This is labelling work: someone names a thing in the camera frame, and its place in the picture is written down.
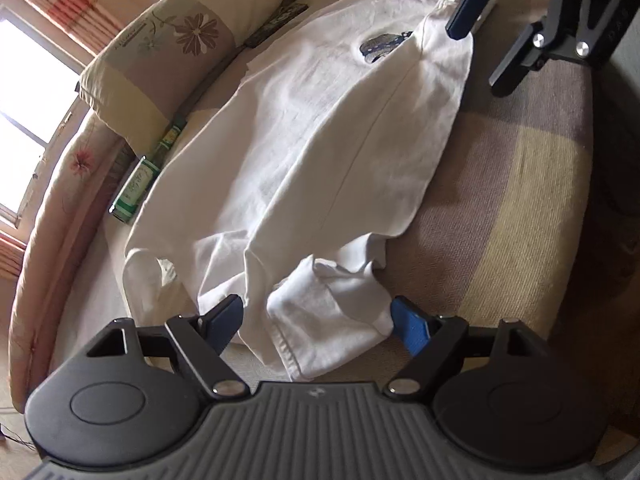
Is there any floral pillow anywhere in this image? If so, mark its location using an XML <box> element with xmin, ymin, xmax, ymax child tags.
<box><xmin>75</xmin><ymin>0</ymin><xmax>342</xmax><ymax>145</ymax></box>

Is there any window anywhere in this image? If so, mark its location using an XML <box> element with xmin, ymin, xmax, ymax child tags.
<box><xmin>0</xmin><ymin>5</ymin><xmax>88</xmax><ymax>225</ymax></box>

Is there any white printed t-shirt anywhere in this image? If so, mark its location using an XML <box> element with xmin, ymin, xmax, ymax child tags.
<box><xmin>122</xmin><ymin>0</ymin><xmax>476</xmax><ymax>381</ymax></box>

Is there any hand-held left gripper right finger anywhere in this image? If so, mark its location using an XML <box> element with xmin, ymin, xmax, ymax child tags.
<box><xmin>385</xmin><ymin>296</ymin><xmax>548</xmax><ymax>401</ymax></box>

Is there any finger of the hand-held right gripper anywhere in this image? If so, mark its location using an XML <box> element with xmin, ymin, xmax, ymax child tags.
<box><xmin>444</xmin><ymin>0</ymin><xmax>512</xmax><ymax>41</ymax></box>
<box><xmin>487</xmin><ymin>0</ymin><xmax>634</xmax><ymax>98</ymax></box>

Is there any green glass bottle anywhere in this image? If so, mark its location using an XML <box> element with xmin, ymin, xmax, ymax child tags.
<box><xmin>110</xmin><ymin>122</ymin><xmax>187</xmax><ymax>224</ymax></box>

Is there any pink floral quilt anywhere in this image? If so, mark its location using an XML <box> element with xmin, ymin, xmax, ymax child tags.
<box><xmin>9</xmin><ymin>109</ymin><xmax>147</xmax><ymax>403</ymax></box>

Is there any phone with printed case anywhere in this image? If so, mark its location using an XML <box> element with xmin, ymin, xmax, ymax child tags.
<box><xmin>244</xmin><ymin>2</ymin><xmax>310</xmax><ymax>50</ymax></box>

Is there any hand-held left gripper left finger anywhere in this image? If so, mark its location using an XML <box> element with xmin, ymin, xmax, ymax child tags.
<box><xmin>85</xmin><ymin>294</ymin><xmax>251</xmax><ymax>401</ymax></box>

